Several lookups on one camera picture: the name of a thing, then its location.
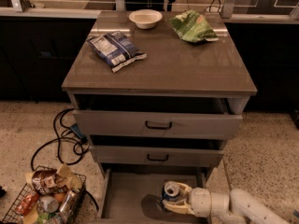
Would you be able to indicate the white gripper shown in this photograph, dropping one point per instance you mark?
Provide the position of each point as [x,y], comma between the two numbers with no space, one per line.
[199,202]

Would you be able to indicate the blue pepsi can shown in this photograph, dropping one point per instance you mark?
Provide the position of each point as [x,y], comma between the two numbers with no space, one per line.
[170,193]

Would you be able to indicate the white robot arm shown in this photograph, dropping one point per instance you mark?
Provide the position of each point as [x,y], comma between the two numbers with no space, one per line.
[237,207]

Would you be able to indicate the bottom drawer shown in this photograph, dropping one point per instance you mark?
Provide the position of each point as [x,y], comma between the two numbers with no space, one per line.
[134,197]

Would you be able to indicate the drawer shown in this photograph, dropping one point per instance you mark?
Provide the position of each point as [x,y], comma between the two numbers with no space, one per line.
[134,197]
[156,151]
[156,117]

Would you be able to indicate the middle drawer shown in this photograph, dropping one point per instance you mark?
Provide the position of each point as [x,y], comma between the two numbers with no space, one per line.
[156,151]

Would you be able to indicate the grey drawer cabinet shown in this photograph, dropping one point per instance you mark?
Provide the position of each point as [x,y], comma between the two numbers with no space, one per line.
[172,68]

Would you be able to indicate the brown metallic can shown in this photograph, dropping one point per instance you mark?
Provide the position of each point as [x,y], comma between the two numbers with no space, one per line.
[69,201]

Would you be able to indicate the top drawer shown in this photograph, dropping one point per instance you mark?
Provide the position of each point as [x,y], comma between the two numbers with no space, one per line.
[156,117]

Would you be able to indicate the silver can lying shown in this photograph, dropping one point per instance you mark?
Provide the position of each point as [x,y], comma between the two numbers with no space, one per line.
[48,204]

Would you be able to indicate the orange fruit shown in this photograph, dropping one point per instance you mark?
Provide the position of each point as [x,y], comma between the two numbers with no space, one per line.
[59,197]

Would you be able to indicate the brown snack bag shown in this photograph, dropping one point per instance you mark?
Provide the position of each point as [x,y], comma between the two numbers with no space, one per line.
[51,181]

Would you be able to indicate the orange snack packet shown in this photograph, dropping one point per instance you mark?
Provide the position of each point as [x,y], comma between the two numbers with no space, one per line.
[26,204]

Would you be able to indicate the blue chip bag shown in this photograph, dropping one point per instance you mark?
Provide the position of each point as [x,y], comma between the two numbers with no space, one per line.
[116,49]

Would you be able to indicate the green chip bag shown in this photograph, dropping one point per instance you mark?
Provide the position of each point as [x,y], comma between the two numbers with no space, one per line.
[191,26]

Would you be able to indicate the white paper bowl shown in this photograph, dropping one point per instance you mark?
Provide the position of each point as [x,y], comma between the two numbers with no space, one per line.
[145,18]

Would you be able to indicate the blue cable plug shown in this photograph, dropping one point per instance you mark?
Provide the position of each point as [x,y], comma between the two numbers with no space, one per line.
[76,131]

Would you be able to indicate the black wire basket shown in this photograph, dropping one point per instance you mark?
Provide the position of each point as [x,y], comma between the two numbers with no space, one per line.
[36,215]

